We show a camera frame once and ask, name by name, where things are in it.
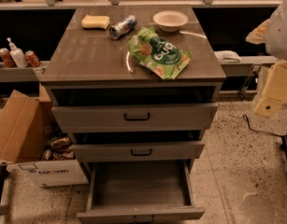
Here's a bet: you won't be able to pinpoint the white paper bowl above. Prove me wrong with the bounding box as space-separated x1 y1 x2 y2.
153 10 188 33

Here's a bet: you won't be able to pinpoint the red soda can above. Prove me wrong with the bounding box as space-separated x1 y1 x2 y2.
0 48 16 68
25 50 41 67

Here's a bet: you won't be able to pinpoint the grey middle drawer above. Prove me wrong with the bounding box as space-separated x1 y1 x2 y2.
72 141 205 162

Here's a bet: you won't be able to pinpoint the snack packets in box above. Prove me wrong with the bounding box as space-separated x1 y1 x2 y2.
41 136 75 161

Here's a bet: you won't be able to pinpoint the red soda can right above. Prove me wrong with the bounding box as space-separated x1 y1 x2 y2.
25 50 41 67

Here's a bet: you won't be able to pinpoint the white pump bottle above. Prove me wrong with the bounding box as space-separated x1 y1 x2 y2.
7 37 28 68

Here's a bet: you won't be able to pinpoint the grey drawer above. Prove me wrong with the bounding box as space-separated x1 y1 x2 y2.
77 161 205 224
52 103 218 133
72 141 205 162

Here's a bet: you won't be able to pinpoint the grey metal shelf rail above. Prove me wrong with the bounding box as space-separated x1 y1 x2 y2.
0 61 49 83

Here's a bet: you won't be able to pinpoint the grey top drawer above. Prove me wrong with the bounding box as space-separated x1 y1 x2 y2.
52 103 218 133

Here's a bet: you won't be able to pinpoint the white printed cardboard box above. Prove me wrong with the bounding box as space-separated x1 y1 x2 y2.
18 160 89 188

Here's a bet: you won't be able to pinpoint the grey three-drawer cabinet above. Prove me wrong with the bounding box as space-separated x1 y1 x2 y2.
39 5 227 185

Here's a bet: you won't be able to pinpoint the brown cardboard box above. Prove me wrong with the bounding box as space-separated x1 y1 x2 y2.
0 90 53 163

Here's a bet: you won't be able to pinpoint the red soda can left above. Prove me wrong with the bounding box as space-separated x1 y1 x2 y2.
0 48 16 68

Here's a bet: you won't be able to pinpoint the yellow sponge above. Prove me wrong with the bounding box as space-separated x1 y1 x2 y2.
81 15 109 30

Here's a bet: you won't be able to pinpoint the grey bottom drawer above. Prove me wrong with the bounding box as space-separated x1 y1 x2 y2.
77 161 205 224

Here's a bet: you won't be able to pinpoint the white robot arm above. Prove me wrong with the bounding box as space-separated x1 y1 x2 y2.
246 0 287 118

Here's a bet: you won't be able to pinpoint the black power cable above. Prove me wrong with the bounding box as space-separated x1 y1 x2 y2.
242 113 286 138

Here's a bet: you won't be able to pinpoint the silver blue soda can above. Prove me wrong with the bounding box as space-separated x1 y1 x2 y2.
109 15 137 39

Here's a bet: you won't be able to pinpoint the folded white cloth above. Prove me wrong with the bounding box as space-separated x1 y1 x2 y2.
214 50 241 63

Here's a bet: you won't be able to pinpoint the green snack bag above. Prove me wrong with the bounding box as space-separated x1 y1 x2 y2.
128 26 192 79

